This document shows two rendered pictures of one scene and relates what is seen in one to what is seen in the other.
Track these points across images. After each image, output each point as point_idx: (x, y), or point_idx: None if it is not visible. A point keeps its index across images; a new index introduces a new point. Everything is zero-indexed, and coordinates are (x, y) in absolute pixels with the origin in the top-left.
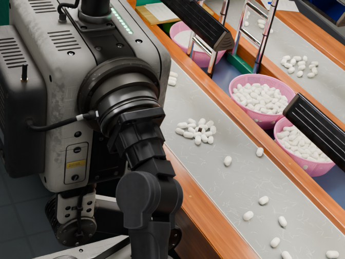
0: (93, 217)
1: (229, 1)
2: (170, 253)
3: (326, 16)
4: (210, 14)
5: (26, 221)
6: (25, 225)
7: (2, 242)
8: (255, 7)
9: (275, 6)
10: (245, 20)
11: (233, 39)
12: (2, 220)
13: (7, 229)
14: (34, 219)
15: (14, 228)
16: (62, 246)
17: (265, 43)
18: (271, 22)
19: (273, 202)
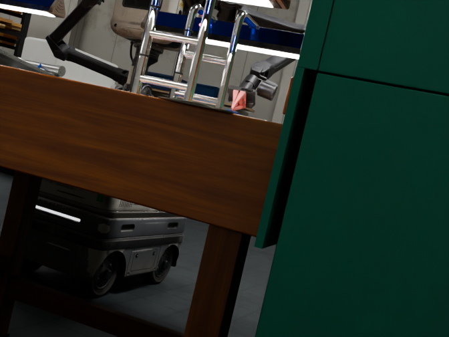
0: (126, 85)
1: (188, 11)
2: (85, 329)
3: None
4: (180, 14)
5: (237, 335)
6: (233, 332)
7: (230, 322)
8: (182, 35)
9: (150, 6)
10: (190, 70)
11: (144, 18)
12: (253, 333)
13: (240, 329)
14: (234, 336)
15: (236, 329)
16: (186, 324)
17: (135, 67)
18: (144, 32)
19: None
